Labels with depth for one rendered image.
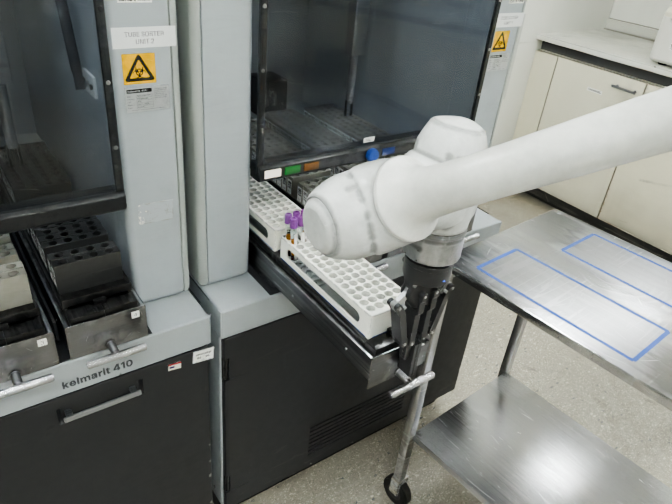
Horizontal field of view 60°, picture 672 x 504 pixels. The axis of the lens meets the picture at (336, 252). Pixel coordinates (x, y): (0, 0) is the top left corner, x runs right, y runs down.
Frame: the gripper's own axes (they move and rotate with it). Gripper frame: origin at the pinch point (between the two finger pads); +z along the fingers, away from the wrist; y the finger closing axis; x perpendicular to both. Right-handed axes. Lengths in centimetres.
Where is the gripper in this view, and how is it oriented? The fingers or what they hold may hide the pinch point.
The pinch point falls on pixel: (409, 354)
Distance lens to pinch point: 101.8
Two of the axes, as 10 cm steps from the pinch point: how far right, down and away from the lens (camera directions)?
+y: -8.1, 2.4, -5.3
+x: 5.8, 4.7, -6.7
